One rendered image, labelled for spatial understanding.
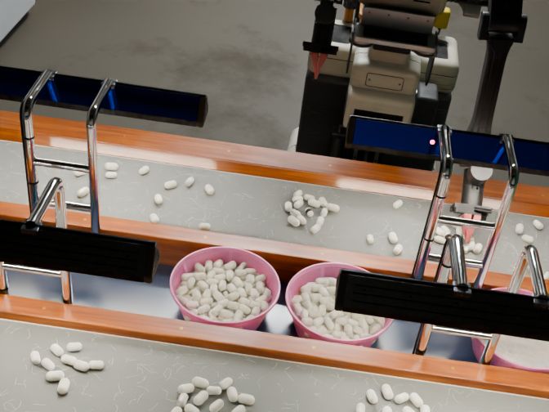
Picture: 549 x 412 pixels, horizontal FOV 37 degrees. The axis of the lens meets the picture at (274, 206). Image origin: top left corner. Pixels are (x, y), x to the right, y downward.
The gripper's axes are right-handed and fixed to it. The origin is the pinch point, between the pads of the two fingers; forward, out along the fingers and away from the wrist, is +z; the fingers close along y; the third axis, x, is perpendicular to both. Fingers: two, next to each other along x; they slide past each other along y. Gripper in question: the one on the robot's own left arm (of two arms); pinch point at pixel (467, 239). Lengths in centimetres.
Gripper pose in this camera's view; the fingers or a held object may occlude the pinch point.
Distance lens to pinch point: 228.0
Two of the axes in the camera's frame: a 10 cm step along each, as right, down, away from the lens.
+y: 9.9, 1.5, -0.4
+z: -1.5, 9.7, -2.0
